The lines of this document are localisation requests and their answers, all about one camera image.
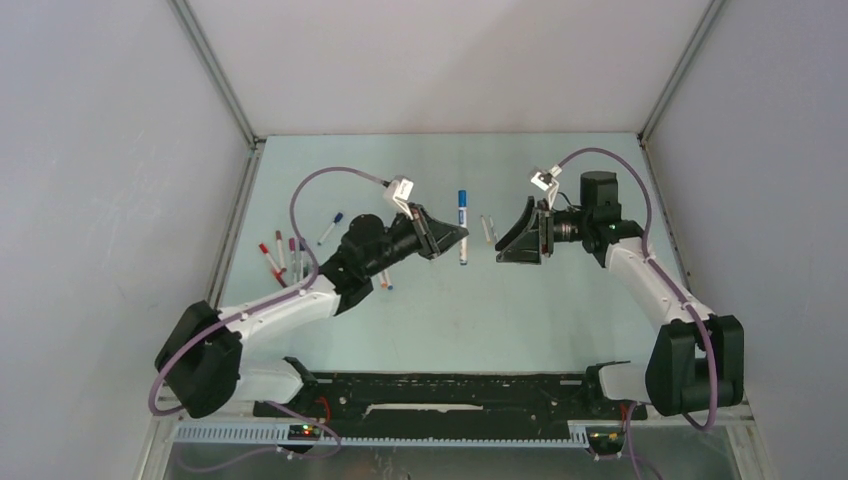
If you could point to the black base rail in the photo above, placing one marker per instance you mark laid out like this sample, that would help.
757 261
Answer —
457 406

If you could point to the red pen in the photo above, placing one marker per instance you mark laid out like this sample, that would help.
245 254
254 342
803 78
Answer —
276 270

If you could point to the left controller board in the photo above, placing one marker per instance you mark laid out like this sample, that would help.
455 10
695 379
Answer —
307 433

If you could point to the purple pen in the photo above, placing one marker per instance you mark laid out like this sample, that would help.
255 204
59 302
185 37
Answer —
292 269

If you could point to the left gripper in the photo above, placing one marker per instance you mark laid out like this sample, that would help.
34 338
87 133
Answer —
433 237

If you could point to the dark blue cap pen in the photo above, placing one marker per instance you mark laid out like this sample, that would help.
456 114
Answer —
329 229

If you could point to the yellow pen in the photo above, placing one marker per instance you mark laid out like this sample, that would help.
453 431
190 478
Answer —
486 230

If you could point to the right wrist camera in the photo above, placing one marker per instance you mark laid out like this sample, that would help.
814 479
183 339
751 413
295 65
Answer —
547 180

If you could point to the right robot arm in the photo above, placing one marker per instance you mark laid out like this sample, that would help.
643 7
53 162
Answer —
697 361

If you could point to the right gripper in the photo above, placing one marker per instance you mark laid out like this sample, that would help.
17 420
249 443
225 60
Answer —
533 232

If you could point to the white cable duct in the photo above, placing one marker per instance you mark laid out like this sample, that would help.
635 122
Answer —
279 435

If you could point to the controller board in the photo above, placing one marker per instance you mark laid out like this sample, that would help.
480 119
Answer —
606 438
307 433

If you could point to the large blue marker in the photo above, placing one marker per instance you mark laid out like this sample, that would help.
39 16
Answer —
462 219

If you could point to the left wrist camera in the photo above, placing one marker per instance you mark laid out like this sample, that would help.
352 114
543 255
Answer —
397 193

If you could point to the maroon pen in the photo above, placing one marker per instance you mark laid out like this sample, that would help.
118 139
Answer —
280 251

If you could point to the right controller board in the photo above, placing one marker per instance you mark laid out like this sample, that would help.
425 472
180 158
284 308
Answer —
606 438

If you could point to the light green pen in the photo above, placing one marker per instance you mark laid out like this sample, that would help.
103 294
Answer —
493 230

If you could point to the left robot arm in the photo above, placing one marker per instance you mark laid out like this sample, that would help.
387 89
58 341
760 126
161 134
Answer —
214 356

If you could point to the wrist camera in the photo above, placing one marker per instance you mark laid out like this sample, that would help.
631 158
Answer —
547 180
397 193

